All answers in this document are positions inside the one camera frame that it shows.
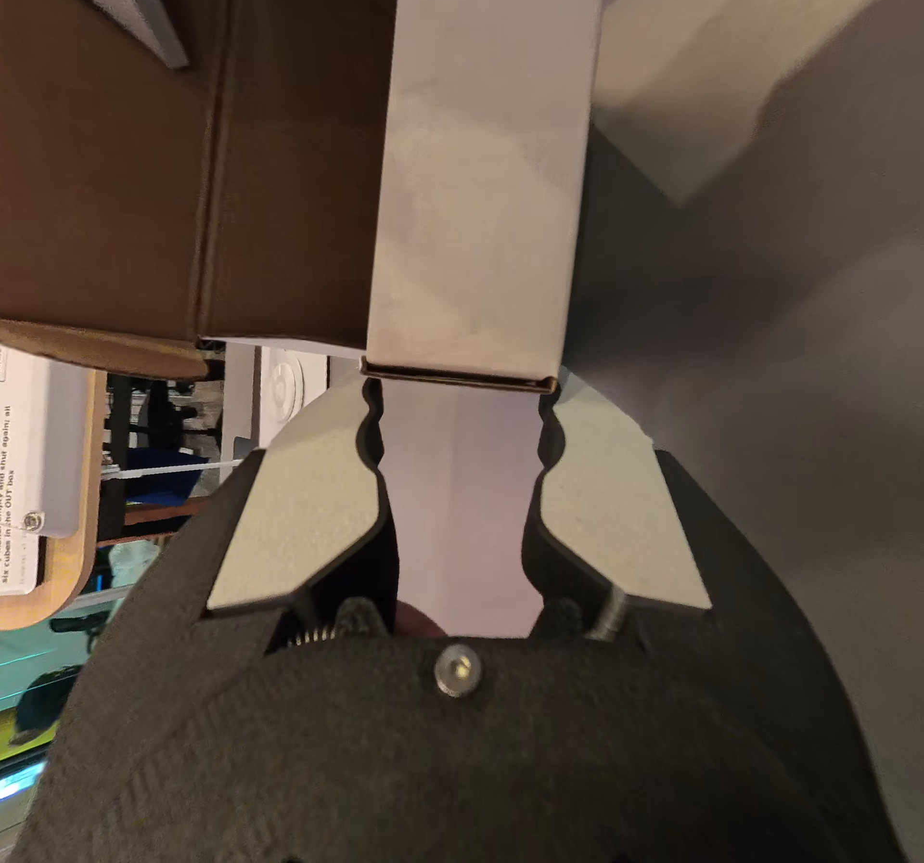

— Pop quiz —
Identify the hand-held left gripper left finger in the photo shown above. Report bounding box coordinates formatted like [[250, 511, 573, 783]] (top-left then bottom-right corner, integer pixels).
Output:
[[205, 375, 400, 633]]

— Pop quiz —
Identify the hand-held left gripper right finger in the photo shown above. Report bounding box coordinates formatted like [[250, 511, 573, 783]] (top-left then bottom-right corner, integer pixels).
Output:
[[526, 366, 714, 640]]

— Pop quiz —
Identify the white cardboard box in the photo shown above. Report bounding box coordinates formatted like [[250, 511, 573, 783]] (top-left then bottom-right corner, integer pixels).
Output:
[[0, 0, 612, 639]]

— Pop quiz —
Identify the white round device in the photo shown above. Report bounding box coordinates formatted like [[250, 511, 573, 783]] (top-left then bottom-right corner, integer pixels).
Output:
[[261, 356, 304, 422]]

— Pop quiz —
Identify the wooden instruction board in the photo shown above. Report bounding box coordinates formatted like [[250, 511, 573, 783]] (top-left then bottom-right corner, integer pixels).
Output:
[[0, 343, 109, 633]]

